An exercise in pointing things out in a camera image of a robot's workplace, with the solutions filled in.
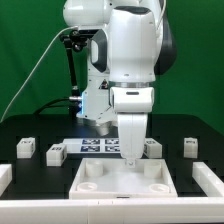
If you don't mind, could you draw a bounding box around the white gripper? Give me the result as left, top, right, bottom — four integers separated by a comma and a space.
110, 87, 154, 161

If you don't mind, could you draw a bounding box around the white square tabletop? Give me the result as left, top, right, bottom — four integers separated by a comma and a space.
69, 158, 177, 199

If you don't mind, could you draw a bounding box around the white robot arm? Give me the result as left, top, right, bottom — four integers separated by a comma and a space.
63, 0, 176, 166

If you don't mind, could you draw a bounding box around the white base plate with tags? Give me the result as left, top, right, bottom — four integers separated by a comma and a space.
63, 138, 120, 154

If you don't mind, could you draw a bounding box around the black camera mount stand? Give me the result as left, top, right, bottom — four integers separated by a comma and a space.
59, 31, 87, 117

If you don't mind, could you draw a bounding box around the black cable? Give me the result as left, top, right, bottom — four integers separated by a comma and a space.
33, 97, 72, 116

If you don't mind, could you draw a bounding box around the white cable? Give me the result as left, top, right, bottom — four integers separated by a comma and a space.
0, 25, 80, 123

